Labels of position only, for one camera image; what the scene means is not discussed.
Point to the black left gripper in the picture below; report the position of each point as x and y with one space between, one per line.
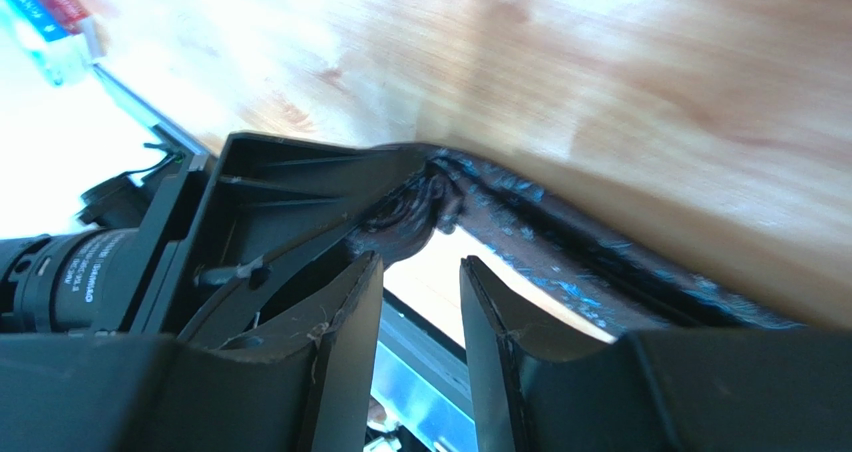
93 280

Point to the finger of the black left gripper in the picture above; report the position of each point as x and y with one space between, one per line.
224 235

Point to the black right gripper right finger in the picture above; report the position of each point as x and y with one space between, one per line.
538 384

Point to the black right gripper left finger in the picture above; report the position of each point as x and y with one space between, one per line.
299 382

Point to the dark floral necktie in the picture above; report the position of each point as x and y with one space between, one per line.
613 281

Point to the blue snack box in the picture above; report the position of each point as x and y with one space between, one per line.
60 37

